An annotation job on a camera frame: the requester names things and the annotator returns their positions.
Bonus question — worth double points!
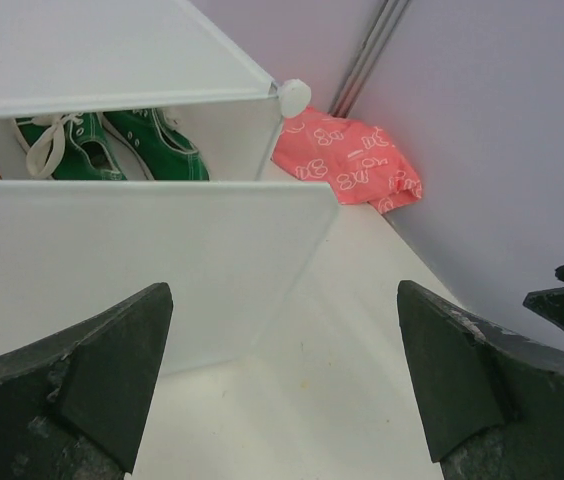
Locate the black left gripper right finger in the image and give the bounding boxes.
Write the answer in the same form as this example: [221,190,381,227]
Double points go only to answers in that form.
[397,280,564,479]

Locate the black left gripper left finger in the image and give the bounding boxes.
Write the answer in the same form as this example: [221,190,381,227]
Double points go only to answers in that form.
[0,283,173,479]

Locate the green canvas sneaker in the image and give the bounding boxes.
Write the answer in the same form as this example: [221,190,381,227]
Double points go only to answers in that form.
[12,113,126,181]
[101,109,210,181]

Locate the white plastic shoe cabinet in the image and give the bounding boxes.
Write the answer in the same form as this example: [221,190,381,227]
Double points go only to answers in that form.
[0,1,311,181]

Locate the pink patterned plastic bag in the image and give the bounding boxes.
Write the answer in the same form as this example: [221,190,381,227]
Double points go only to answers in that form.
[272,107,423,214]

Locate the aluminium corner frame post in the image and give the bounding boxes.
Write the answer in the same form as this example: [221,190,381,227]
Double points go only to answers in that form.
[329,0,411,118]

